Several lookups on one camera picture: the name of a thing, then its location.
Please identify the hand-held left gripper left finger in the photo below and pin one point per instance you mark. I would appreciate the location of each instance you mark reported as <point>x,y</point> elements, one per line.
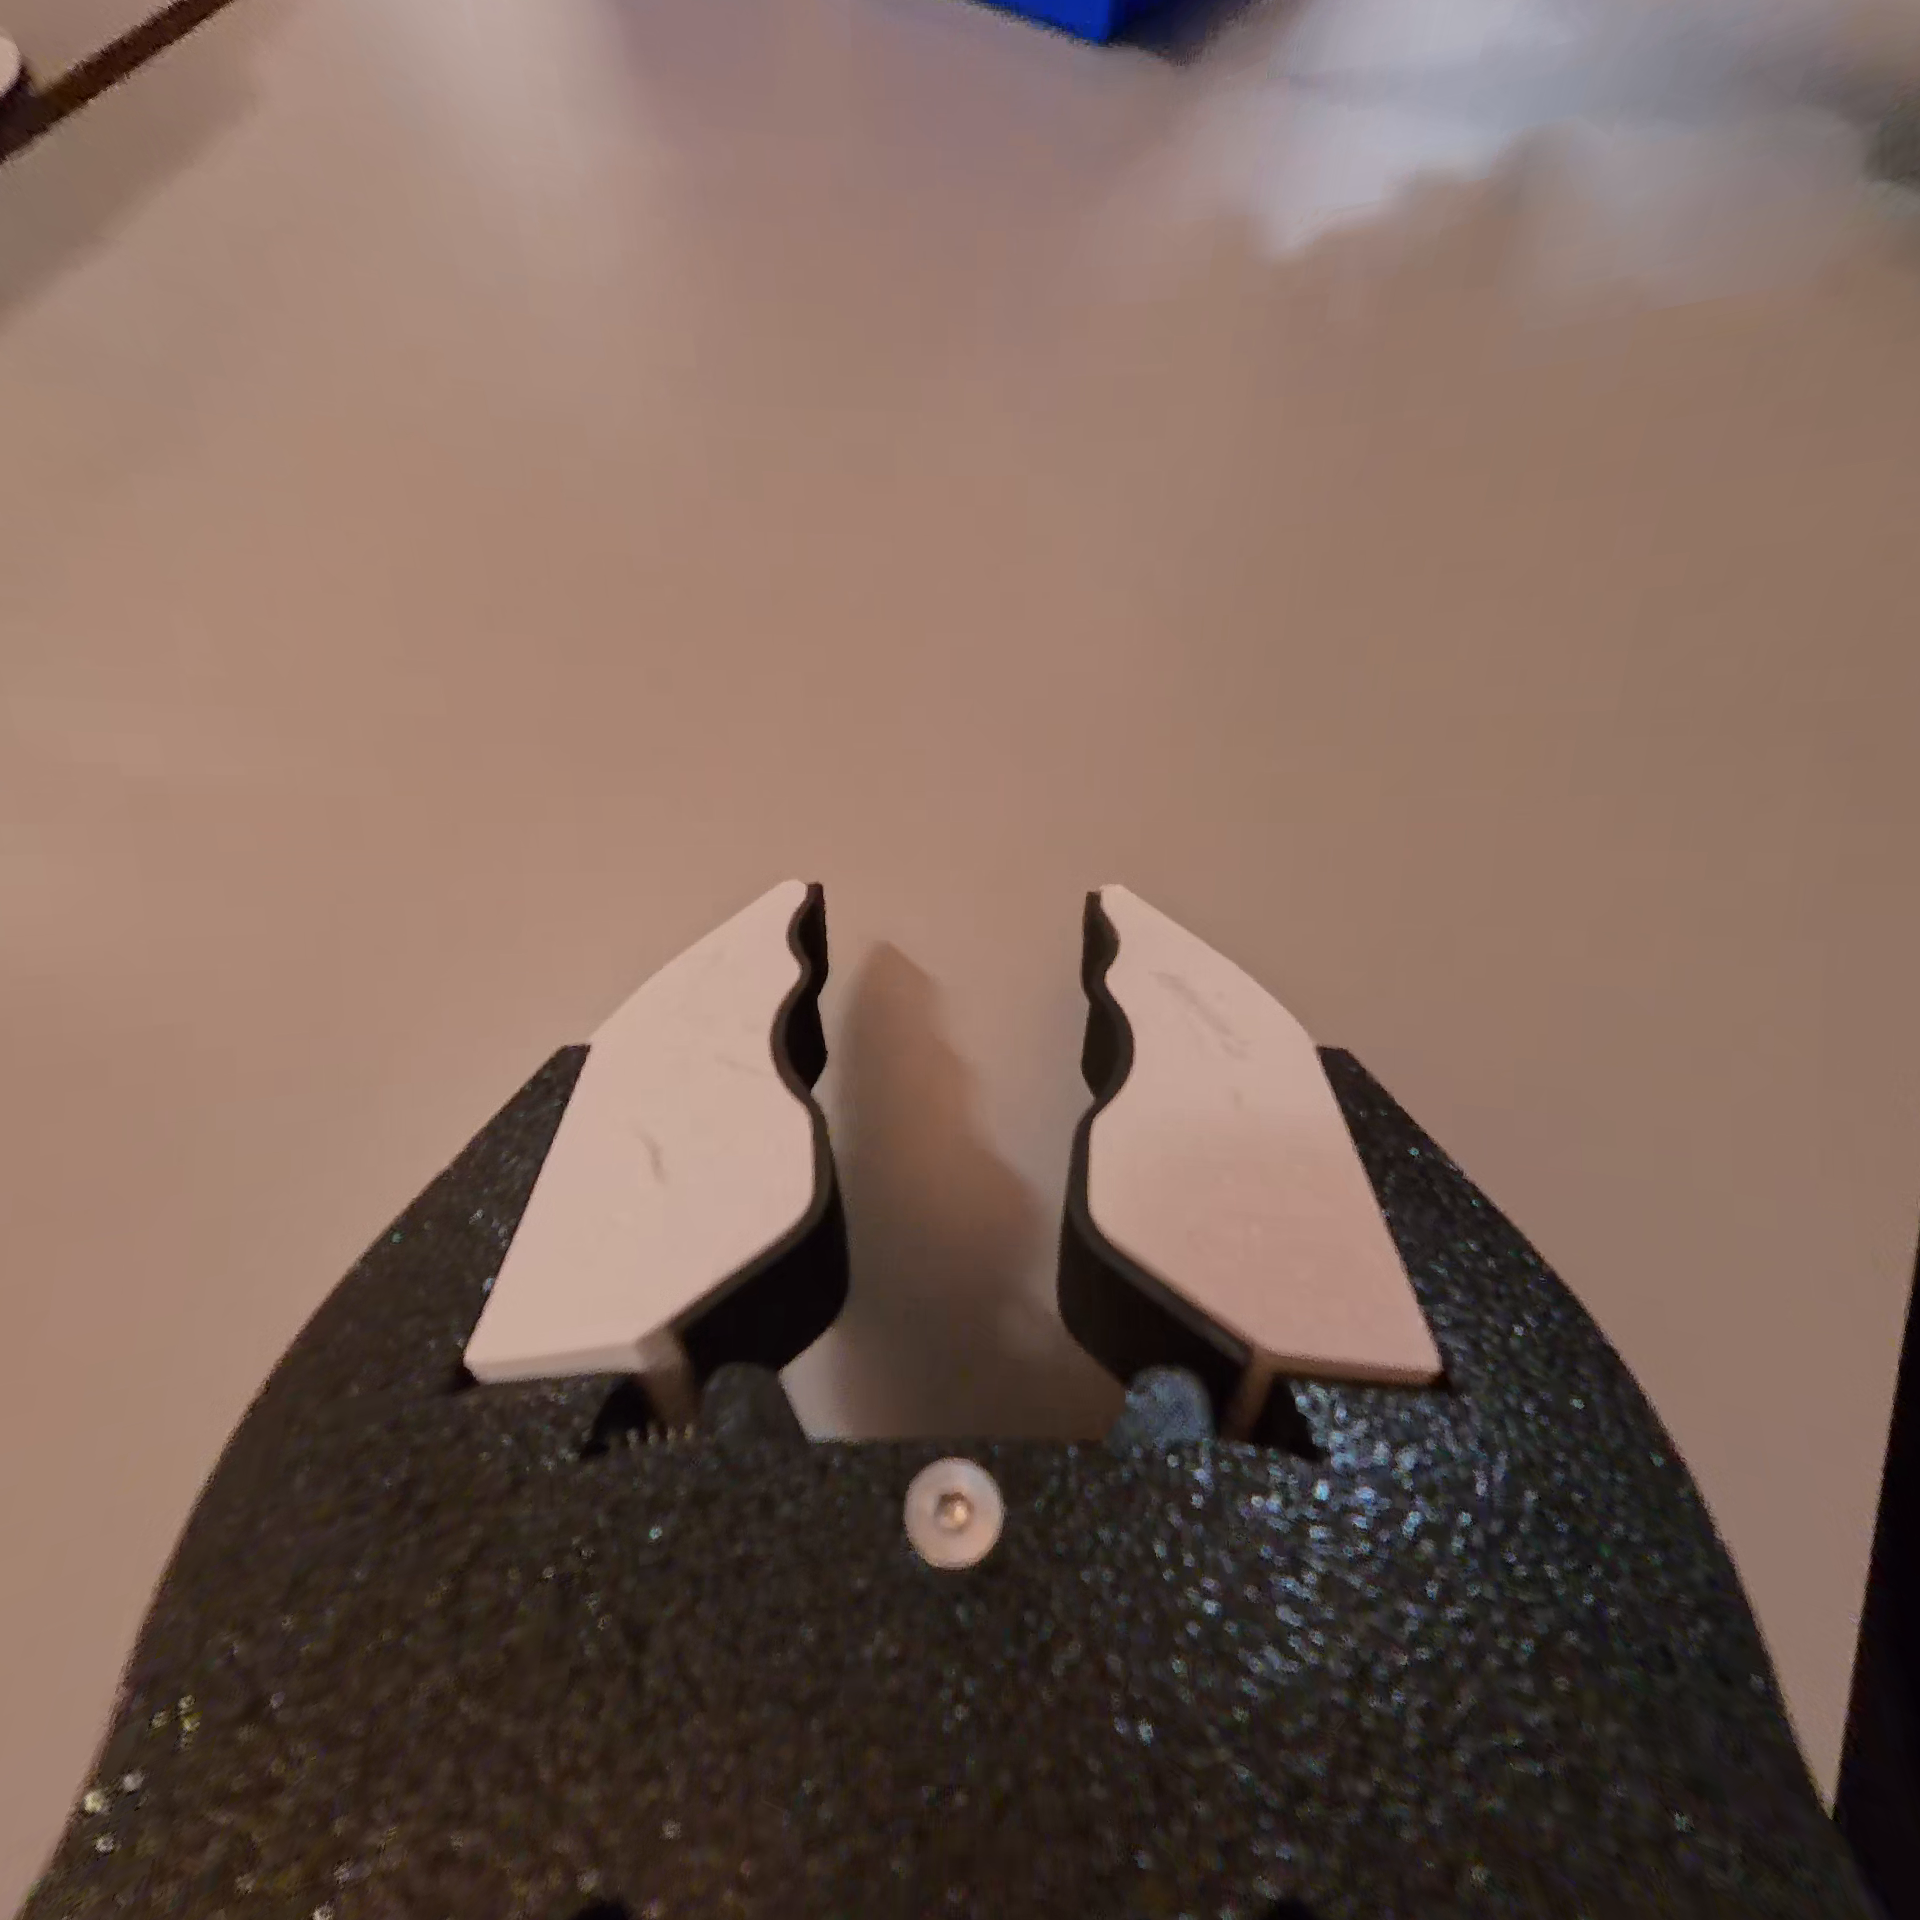
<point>630,1187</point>

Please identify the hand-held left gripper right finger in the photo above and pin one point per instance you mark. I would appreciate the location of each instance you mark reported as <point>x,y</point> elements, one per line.
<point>1246,1187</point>

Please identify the blue storage bin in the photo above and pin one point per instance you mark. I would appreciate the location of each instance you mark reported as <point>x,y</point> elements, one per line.
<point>1078,13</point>

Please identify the grey desk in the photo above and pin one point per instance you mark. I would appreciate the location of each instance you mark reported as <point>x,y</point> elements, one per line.
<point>961,525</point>

